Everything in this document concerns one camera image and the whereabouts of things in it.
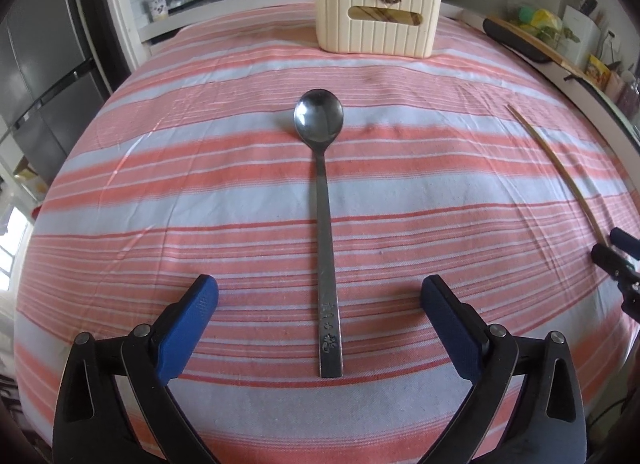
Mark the steel spoon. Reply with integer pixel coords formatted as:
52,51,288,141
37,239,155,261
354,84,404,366
293,89,345,379

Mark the purple soap bottle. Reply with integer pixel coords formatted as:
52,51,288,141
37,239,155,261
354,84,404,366
617,72,640,112

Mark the cream ribbed utensil holder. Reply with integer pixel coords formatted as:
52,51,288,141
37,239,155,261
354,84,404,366
314,0,445,59

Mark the plastic bag with sponges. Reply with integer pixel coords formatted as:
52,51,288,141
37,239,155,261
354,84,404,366
507,0,566,40

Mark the black elongated pad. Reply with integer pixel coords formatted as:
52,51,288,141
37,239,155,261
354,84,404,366
483,18,551,64

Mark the striped orange white tablecloth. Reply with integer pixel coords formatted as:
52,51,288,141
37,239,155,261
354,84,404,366
12,0,640,464

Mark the white wall socket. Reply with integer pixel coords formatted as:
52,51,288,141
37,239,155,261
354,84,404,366
602,29,623,62

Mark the white knife block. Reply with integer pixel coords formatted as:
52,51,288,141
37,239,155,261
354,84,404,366
560,4,603,61

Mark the wooden chopstick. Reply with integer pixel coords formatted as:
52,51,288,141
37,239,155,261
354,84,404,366
507,104,612,246

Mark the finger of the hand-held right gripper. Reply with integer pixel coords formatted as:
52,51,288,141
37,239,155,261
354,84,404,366
611,227,640,261
591,243,640,315

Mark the cardboard box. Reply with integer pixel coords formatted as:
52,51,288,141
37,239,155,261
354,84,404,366
14,157,50,200

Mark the wooden cutting board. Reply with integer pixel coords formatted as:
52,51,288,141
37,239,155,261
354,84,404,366
487,14,586,78

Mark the grey refrigerator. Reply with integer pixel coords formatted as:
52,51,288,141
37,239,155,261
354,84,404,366
0,0,108,175

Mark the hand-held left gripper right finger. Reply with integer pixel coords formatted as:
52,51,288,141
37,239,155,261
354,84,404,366
420,275,587,464

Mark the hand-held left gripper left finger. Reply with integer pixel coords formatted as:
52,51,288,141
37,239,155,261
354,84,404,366
52,274,220,464

